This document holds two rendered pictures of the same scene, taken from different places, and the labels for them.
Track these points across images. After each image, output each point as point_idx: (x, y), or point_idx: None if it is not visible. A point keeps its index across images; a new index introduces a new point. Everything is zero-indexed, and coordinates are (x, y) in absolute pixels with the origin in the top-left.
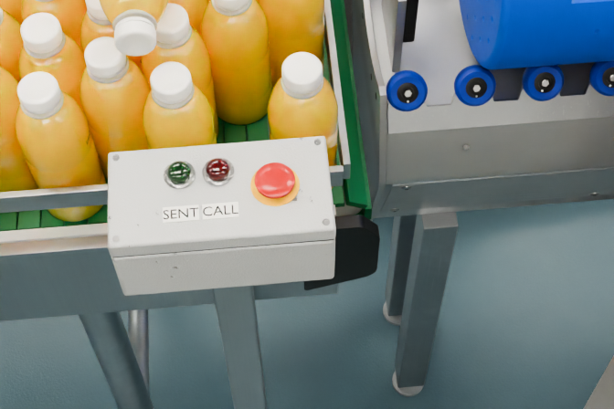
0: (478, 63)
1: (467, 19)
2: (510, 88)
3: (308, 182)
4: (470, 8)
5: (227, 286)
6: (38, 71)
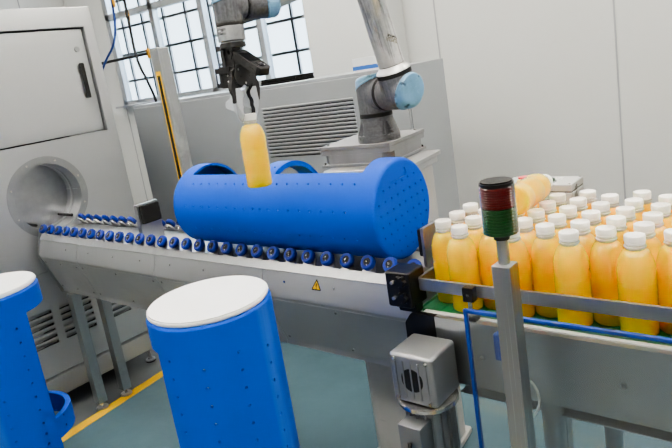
0: (415, 258)
1: (413, 243)
2: (413, 253)
3: (514, 180)
4: (413, 235)
5: None
6: (584, 193)
